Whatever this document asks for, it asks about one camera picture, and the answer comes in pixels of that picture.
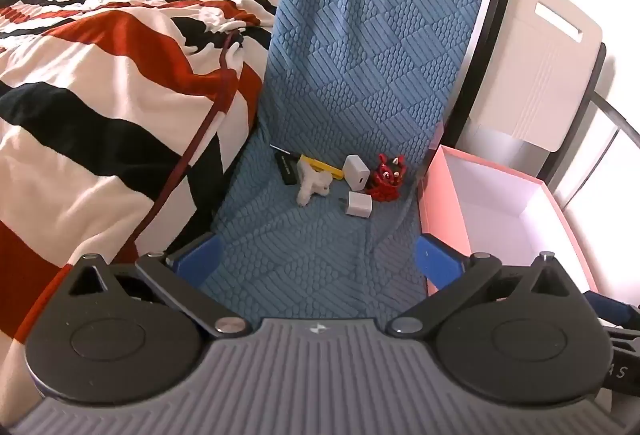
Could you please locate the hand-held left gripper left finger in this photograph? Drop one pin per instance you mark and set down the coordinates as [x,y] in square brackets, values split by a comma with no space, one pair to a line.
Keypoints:
[202,260]

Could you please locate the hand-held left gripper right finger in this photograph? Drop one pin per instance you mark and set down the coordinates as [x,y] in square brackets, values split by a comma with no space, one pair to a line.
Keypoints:
[435,265]

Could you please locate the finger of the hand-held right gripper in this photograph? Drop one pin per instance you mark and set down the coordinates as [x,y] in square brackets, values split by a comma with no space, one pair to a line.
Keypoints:
[607,307]

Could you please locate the pink cardboard box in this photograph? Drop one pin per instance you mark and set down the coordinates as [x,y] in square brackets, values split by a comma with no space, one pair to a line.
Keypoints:
[500,195]

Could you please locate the red horned figurine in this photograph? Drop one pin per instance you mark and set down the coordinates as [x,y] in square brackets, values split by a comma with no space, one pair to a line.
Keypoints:
[385,177]

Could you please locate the black rectangular device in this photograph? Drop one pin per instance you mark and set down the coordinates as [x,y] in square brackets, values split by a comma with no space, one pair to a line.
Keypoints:
[286,167]

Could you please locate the white charger with prongs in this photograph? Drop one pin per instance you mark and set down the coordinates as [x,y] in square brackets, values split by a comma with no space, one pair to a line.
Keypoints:
[359,205]

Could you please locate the white charger with port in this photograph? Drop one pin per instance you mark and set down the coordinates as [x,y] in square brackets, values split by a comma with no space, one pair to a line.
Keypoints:
[356,172]

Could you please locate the white plush toy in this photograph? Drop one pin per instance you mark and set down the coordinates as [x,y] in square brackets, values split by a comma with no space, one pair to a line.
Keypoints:
[312,185]

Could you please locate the blue textured chair cover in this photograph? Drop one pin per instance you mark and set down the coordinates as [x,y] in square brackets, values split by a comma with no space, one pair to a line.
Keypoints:
[350,65]

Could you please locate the striped red white black blanket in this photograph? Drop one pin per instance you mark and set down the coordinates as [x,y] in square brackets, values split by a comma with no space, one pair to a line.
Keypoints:
[100,65]

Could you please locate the white chair back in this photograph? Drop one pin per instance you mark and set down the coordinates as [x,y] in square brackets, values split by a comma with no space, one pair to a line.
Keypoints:
[530,65]

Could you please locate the curved dark metal rail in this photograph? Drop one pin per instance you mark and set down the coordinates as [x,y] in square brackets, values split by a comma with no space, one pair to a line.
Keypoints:
[620,115]

